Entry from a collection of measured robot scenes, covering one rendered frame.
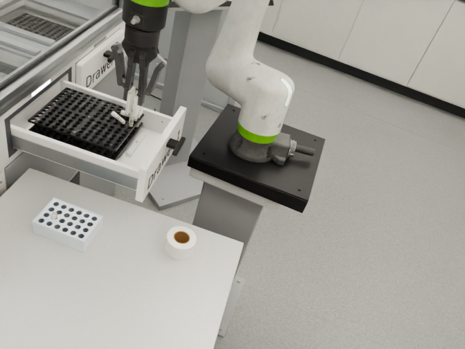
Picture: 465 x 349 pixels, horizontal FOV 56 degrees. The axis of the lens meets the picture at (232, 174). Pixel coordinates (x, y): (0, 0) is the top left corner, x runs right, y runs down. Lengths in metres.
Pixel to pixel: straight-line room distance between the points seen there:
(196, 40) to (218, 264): 1.18
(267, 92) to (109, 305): 0.65
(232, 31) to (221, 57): 0.08
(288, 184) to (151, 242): 0.43
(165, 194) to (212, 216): 0.81
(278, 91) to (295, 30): 2.82
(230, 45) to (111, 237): 0.61
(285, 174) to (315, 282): 0.95
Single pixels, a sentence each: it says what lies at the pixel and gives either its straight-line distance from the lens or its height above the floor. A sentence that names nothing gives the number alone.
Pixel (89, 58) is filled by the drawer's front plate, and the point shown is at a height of 0.93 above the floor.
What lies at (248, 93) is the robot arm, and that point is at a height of 1.00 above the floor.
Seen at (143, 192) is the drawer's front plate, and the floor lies 0.86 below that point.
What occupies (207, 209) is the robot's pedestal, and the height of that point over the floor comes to 0.58.
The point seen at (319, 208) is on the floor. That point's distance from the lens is 2.50.
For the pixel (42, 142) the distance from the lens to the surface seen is 1.11.
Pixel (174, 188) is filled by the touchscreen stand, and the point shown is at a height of 0.03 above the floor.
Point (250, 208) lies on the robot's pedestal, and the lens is 1.35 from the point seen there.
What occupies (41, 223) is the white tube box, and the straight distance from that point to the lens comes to 1.04.
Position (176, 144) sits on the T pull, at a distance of 1.10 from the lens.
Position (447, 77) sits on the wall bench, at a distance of 4.07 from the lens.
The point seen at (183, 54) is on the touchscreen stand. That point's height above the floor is 0.70.
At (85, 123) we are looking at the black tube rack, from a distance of 1.14.
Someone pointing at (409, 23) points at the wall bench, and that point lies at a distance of 3.90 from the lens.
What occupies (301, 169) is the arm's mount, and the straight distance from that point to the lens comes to 1.32.
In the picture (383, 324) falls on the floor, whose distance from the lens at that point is 2.18.
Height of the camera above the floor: 1.58
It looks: 40 degrees down
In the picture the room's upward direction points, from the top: 18 degrees clockwise
